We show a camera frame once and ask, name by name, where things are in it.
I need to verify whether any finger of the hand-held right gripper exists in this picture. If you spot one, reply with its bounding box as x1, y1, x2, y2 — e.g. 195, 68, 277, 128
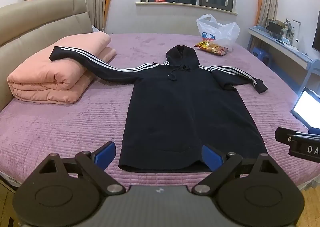
275, 127, 320, 147

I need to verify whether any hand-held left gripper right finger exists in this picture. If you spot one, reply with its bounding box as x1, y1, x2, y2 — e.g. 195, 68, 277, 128
191, 144, 284, 196

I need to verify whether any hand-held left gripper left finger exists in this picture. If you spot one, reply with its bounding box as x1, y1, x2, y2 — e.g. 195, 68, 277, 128
32, 141, 126, 196

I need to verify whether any black striped-sleeve hoodie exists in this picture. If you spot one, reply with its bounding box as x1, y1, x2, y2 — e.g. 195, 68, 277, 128
49, 45, 269, 174

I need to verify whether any lit tablet screen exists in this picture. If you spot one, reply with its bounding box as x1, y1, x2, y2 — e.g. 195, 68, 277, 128
291, 87, 320, 128

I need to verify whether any purple quilted bed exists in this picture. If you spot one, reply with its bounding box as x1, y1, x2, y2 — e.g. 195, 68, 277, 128
0, 32, 320, 192

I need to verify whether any blue plastic stool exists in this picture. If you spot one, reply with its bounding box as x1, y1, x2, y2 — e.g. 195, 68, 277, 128
251, 48, 273, 66

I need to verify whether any light blue desk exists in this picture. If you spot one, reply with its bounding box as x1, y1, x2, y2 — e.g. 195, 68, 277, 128
248, 27, 320, 92

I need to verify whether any folded pink quilt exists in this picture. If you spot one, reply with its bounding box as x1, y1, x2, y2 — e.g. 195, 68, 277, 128
7, 32, 117, 104

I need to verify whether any flower bouquet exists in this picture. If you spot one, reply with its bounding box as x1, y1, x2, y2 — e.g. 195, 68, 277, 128
284, 19, 295, 42

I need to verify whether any yellow snack packet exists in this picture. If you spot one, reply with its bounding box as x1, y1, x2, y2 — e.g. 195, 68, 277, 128
194, 40, 229, 56

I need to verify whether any white plastic bag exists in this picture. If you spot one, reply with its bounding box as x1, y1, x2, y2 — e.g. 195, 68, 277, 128
196, 14, 240, 52

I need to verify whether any beige padded headboard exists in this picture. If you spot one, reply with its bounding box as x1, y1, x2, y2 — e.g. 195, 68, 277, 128
0, 0, 92, 112

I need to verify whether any dark picture frame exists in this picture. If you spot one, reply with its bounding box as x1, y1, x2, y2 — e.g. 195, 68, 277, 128
266, 19, 284, 39

